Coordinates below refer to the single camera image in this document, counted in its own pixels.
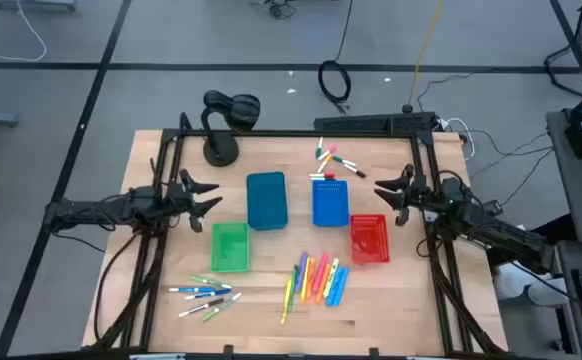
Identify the tangled black cable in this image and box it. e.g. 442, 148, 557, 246
250, 0, 297, 21

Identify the thin black floor cable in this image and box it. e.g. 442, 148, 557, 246
415, 72, 555, 209

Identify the white roll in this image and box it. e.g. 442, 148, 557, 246
528, 282, 568, 307
493, 262, 532, 301

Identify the green plastic basket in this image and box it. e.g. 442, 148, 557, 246
210, 221, 251, 274

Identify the white looped cable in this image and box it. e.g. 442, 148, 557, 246
440, 117, 477, 161

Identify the coiled black cable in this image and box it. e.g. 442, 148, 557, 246
318, 0, 355, 114

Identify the blue plastic basket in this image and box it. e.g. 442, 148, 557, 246
311, 179, 351, 228

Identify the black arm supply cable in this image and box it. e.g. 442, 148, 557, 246
93, 232, 140, 346

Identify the teal plastic bin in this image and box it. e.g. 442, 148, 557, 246
246, 171, 289, 232

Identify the black aluminium table frame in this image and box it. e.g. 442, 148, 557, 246
90, 112, 510, 359

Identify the yellow cable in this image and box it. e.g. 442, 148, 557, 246
403, 0, 445, 114

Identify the pink highlighter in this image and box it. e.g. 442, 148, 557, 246
312, 252, 330, 294

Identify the orange highlighter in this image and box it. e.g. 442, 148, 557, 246
305, 257, 317, 300
314, 263, 333, 305

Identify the white floor cable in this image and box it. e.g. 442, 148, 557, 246
0, 0, 48, 64

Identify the purple highlighter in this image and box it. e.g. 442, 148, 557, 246
294, 251, 309, 294

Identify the black desk lamp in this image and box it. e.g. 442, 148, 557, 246
200, 89, 262, 168

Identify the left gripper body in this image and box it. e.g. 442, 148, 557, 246
165, 168, 204, 234

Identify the red plastic basket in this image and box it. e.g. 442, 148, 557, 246
349, 214, 391, 265

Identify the lime green highlighter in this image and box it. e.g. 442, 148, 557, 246
322, 257, 341, 299

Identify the grey cart base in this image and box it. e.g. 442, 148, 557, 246
0, 0, 78, 12

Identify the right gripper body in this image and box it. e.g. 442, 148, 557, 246
395, 163, 440, 227

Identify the thick yellow highlighter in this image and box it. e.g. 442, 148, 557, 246
299, 256, 312, 303

